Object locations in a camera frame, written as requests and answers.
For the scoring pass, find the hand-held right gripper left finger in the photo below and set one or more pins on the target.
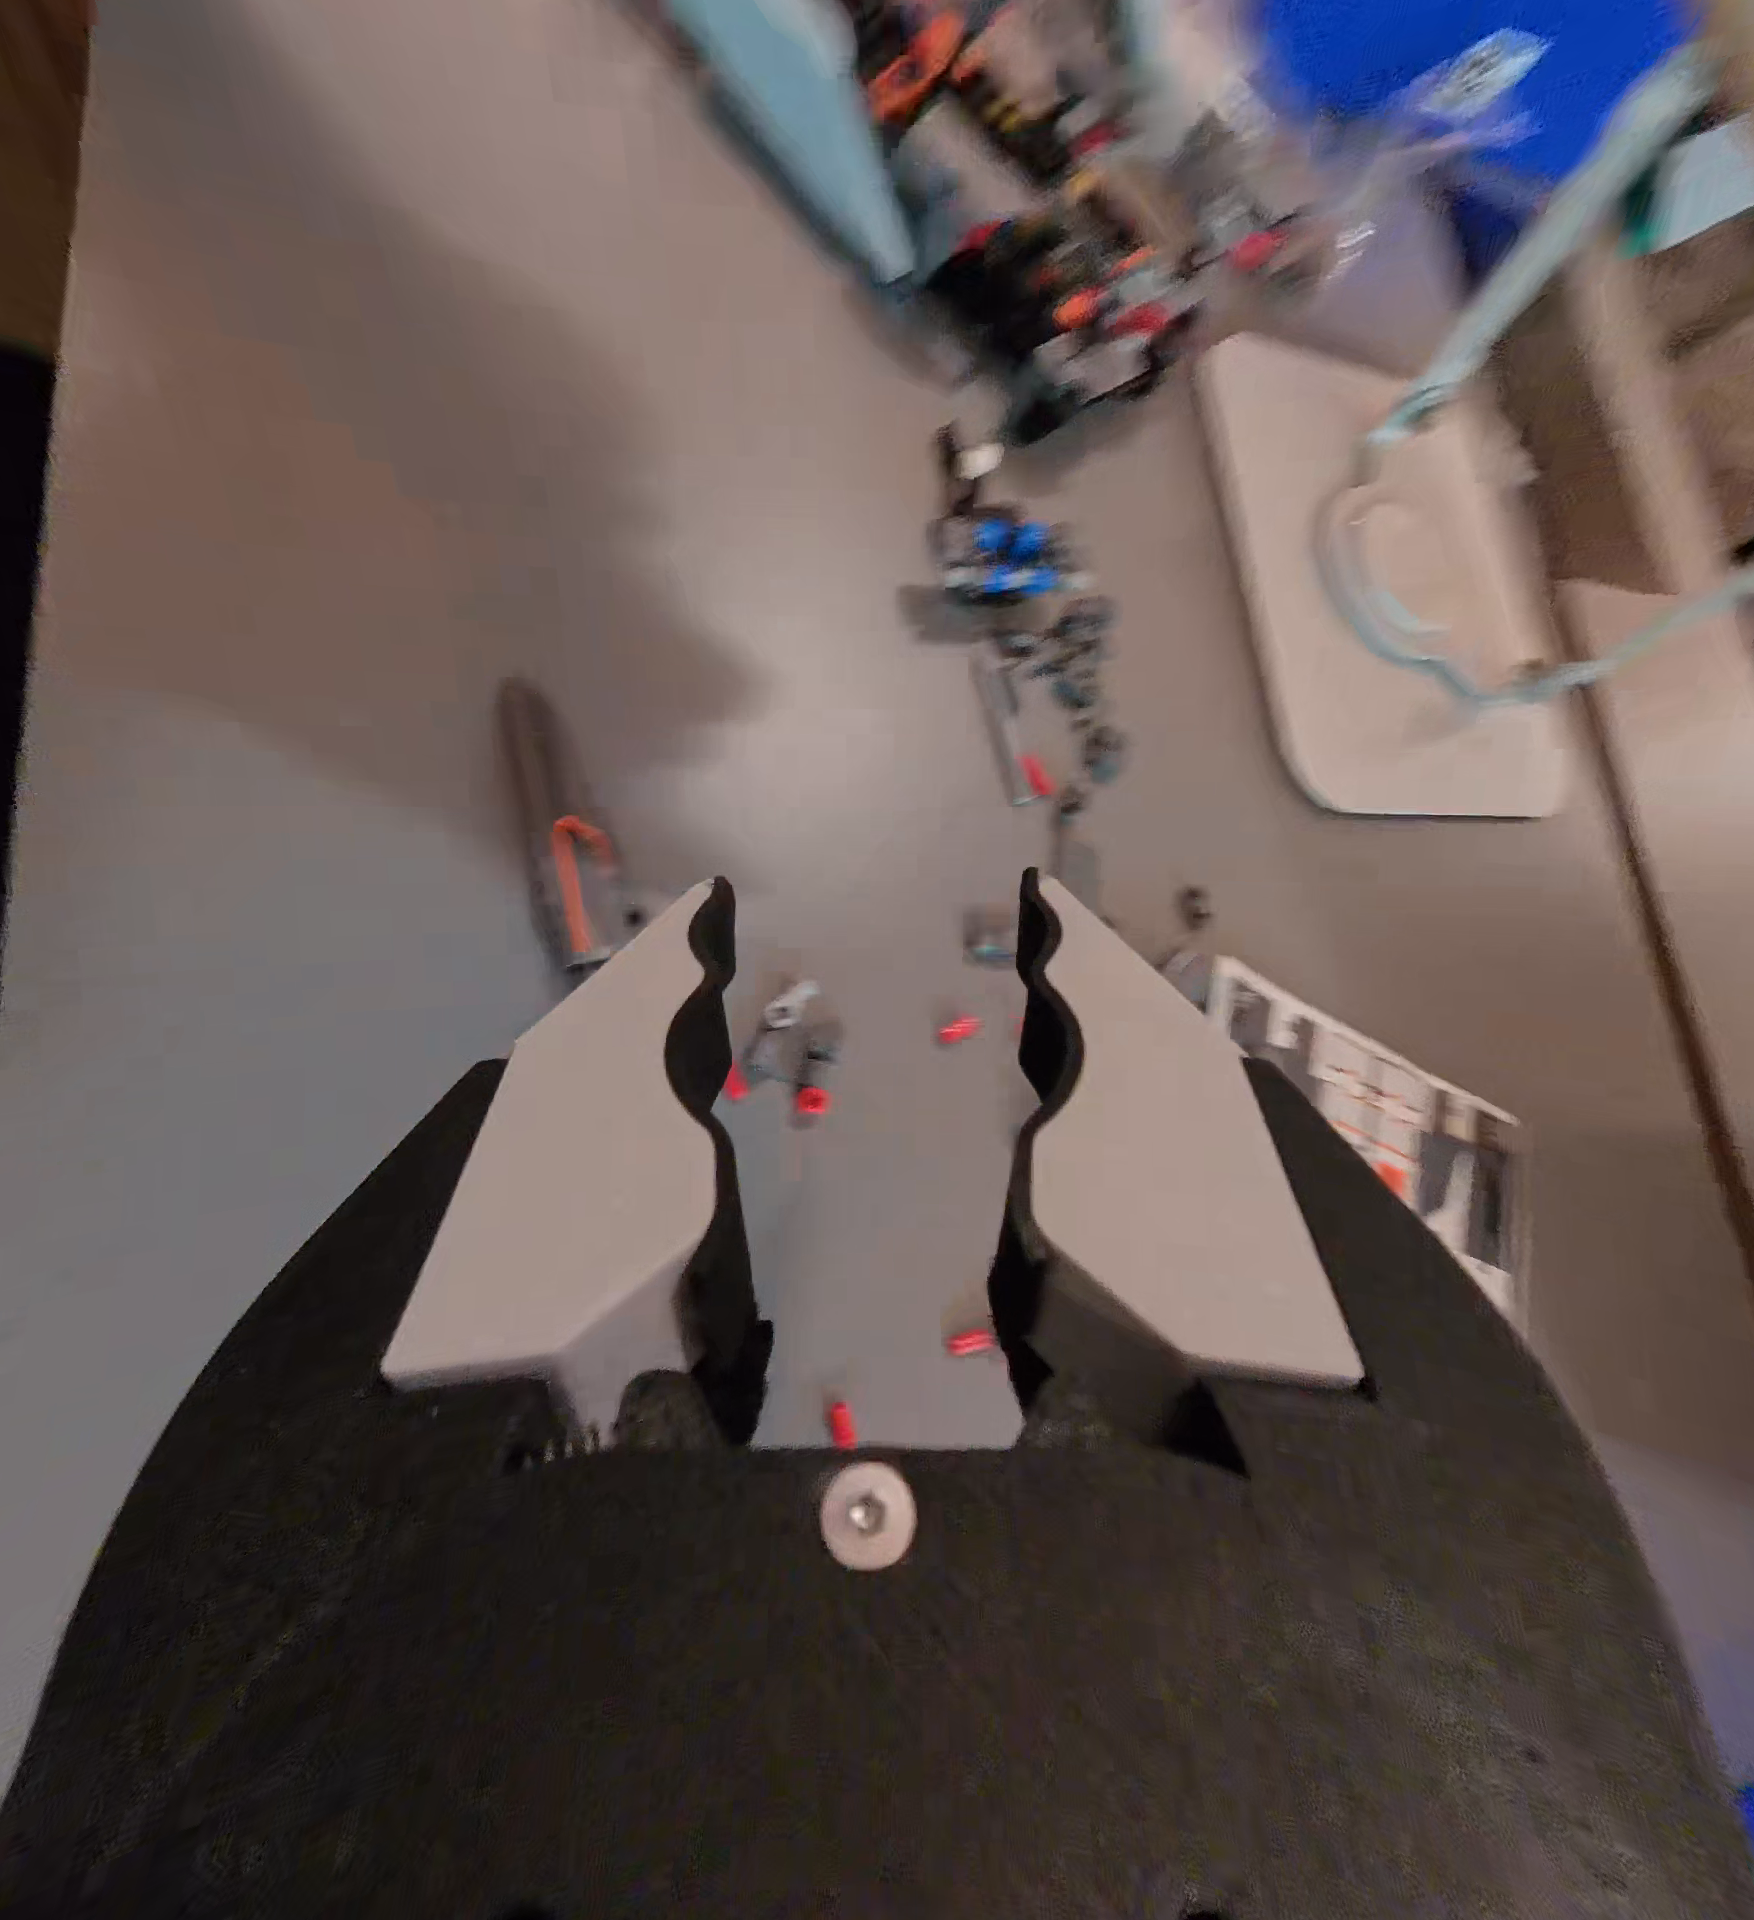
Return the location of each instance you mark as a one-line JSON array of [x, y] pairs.
[[563, 1200]]

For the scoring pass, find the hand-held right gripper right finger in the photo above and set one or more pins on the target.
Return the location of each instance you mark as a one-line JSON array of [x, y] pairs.
[[1178, 1200]]

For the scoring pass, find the sticker sheet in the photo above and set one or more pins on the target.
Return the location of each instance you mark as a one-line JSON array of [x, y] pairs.
[[1357, 1096]]

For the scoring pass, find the scattered red pins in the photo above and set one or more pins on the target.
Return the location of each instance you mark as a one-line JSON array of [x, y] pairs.
[[959, 1030]]

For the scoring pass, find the grey axle connector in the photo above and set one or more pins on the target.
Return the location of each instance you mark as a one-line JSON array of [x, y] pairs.
[[791, 1002], [812, 1074]]

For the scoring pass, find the cream book stand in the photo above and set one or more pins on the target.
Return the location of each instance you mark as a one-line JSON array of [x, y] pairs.
[[1417, 720]]

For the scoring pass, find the pile of dark grey pieces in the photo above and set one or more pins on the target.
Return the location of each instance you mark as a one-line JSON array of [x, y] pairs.
[[1073, 646]]

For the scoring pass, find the small assembly with blue pins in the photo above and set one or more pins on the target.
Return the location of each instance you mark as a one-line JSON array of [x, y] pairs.
[[1005, 546]]

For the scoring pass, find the partly built toy car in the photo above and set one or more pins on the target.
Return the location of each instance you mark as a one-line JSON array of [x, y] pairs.
[[1086, 315]]

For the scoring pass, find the pale teal bar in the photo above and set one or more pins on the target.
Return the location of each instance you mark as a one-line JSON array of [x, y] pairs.
[[803, 136]]

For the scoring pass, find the small labelled clear bag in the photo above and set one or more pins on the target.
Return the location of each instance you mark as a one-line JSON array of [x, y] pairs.
[[1475, 74]]

